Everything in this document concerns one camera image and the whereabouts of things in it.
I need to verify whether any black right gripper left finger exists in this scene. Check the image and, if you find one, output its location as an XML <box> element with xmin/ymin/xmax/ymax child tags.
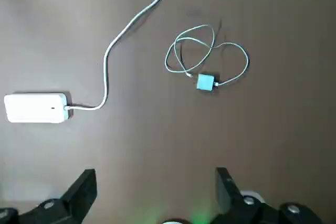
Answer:
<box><xmin>0</xmin><ymin>168</ymin><xmax>97</xmax><ymax>224</ymax></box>

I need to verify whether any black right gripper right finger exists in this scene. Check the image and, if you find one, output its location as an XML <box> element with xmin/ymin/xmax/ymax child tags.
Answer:
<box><xmin>209</xmin><ymin>167</ymin><xmax>324</xmax><ymax>224</ymax></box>

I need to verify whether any white power strip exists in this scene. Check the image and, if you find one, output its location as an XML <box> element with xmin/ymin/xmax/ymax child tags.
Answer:
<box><xmin>4</xmin><ymin>92</ymin><xmax>73</xmax><ymax>124</ymax></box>

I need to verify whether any pale blue phone charger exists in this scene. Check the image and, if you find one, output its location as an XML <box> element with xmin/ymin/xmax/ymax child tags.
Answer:
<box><xmin>195</xmin><ymin>73</ymin><xmax>220</xmax><ymax>91</ymax></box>

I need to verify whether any thin white charger cable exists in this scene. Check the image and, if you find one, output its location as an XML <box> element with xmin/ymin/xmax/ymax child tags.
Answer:
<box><xmin>164</xmin><ymin>24</ymin><xmax>249</xmax><ymax>87</ymax></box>

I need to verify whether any thick white power strip cable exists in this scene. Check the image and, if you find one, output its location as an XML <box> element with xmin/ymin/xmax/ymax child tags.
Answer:
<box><xmin>64</xmin><ymin>0</ymin><xmax>168</xmax><ymax>111</ymax></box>

